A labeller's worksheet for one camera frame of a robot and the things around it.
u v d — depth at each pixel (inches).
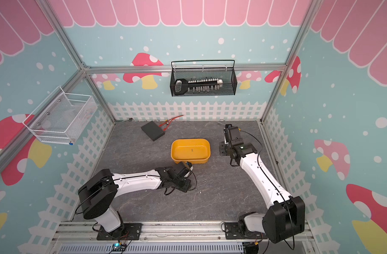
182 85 35.3
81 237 29.6
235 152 22.0
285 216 15.5
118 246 28.6
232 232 29.0
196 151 41.2
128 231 28.7
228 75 37.7
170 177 26.2
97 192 17.8
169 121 47.0
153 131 45.5
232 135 23.9
